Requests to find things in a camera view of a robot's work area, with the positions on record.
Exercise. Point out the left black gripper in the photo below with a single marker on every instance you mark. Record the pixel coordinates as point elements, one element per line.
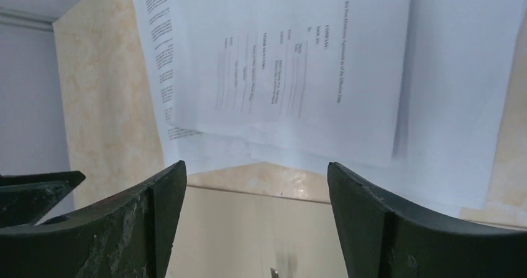
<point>25,199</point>

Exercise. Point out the printed text paper sheet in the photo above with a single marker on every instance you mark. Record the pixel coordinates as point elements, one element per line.
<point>201,152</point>

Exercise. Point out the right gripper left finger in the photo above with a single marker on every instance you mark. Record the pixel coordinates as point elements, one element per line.
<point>128,234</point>

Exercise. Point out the beige file folder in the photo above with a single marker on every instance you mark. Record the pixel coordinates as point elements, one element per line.
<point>227,234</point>

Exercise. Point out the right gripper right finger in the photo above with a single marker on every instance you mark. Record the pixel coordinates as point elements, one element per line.
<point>385,235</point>

